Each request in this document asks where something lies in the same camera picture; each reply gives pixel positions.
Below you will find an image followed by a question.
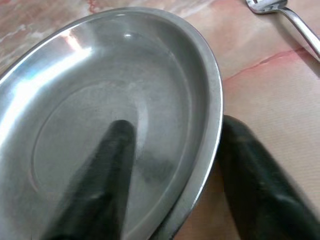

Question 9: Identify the shallow stainless steel plate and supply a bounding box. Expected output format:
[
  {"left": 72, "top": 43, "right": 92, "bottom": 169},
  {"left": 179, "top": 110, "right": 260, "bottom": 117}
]
[{"left": 0, "top": 6, "right": 224, "bottom": 240}]

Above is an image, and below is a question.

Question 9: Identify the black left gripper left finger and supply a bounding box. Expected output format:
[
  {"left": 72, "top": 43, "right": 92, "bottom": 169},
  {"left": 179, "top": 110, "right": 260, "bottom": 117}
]
[{"left": 43, "top": 119, "right": 137, "bottom": 240}]

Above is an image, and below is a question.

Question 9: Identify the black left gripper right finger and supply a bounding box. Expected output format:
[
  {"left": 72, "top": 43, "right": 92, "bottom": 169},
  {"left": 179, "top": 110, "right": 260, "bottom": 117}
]
[{"left": 216, "top": 114, "right": 320, "bottom": 240}]

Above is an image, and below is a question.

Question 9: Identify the silver metal fork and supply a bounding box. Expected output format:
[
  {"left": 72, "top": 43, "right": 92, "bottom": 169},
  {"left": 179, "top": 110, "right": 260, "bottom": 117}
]
[{"left": 244, "top": 0, "right": 320, "bottom": 62}]

